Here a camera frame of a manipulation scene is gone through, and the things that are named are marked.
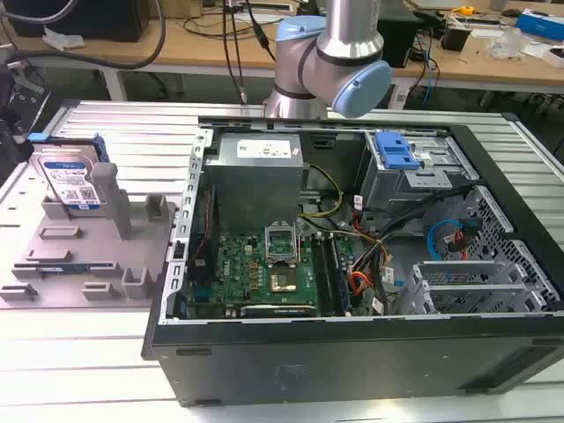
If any grey parts rack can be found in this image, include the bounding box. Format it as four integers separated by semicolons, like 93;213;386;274
0;161;182;310

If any yellow black power wire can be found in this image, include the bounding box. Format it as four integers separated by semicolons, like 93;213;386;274
297;163;345;219

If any CPU socket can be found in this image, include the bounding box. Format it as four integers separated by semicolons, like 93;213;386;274
268;263;297;295

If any black hanging cable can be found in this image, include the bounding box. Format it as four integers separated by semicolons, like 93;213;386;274
221;0;248;105

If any black thick cable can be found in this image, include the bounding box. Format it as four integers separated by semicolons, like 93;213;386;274
0;0;169;71

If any RAM stick in rack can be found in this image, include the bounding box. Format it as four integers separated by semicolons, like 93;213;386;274
37;263;92;273

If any grey power supply unit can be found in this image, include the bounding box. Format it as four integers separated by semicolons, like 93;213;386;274
203;132;307;224

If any blue SATA wire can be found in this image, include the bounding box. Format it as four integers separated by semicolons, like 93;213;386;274
426;219;468;261

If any black device with cables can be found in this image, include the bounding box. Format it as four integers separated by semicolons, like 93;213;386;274
0;59;48;189

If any orange wire bundle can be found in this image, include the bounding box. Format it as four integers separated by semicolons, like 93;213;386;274
347;240;393;305

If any metal disk bay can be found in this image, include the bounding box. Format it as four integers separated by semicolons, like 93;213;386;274
398;259;550;315

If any green motherboard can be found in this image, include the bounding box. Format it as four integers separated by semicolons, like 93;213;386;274
187;228;353;318

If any hard disk in blue carrier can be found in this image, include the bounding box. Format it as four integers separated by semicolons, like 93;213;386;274
26;132;109;212

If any metal socket cover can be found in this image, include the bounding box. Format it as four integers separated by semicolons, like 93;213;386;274
263;222;301;265

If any black box on desk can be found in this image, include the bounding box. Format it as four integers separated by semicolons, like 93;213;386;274
8;0;151;43

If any black open PC case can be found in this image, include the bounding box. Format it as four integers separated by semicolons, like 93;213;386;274
140;112;564;409

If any black RAM slot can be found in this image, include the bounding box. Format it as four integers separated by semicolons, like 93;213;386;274
311;233;347;316

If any wooden desk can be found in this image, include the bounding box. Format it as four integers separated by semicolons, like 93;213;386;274
0;0;564;94

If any blue white box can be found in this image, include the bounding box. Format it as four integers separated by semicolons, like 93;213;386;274
514;9;564;45

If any blue drive bay latch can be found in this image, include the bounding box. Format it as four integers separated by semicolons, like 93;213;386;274
375;130;420;171

